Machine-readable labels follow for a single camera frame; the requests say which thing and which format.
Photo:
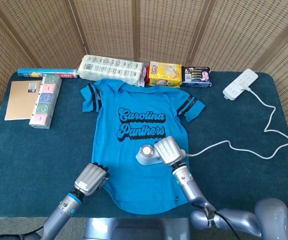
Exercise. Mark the blue Carolina Panthers t-shirt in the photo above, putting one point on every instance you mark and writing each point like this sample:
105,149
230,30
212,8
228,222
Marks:
138,120

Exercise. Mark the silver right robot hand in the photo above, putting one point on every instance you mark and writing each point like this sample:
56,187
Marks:
170,151

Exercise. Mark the blue plastic food wrap box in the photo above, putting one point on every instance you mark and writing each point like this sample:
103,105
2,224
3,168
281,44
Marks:
46,73

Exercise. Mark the yellow Lipo biscuit pack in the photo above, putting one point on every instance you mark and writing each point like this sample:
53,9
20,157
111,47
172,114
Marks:
165,75

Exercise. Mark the grey-blue robot torso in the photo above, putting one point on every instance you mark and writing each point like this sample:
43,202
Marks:
133,228

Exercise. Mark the white toilet paper pack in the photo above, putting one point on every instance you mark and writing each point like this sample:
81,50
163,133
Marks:
108,68

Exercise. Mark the wicker folding screen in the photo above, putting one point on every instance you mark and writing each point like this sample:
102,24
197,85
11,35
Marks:
108,25

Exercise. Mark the dark teal table cover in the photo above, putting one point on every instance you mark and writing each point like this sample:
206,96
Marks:
34,162

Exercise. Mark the red snack wrapper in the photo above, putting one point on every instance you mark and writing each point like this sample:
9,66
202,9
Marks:
147,76

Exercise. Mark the pastel pocket tissue pack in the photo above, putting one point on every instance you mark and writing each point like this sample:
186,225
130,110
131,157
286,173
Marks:
46,100

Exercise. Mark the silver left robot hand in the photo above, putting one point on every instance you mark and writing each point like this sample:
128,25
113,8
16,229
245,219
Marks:
90,178

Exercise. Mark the brown paper notebook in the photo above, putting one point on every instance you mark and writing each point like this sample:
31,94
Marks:
19,102

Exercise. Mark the white power strip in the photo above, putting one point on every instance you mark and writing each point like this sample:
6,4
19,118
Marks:
233,90

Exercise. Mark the dark blue sanitary pad pack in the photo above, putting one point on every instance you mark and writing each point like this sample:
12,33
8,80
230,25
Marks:
196,76

